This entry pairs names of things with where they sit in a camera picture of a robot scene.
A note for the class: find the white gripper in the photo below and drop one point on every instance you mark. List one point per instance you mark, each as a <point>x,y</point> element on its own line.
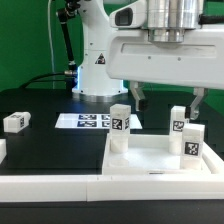
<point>197,62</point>

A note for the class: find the white square table top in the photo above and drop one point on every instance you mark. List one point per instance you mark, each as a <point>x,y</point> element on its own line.
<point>148,154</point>

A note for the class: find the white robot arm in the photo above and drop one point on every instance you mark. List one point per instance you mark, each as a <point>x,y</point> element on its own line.
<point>169,42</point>

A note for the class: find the white front fence bar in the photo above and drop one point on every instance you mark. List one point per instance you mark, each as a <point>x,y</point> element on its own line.
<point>73,188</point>

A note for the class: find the white plate with fiducial tags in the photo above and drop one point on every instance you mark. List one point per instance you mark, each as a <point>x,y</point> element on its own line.
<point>83,121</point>

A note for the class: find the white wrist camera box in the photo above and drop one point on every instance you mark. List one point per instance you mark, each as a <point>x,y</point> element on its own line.
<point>131,16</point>

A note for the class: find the black camera stand pole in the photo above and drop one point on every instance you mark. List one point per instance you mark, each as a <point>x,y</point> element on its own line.
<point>69,11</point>

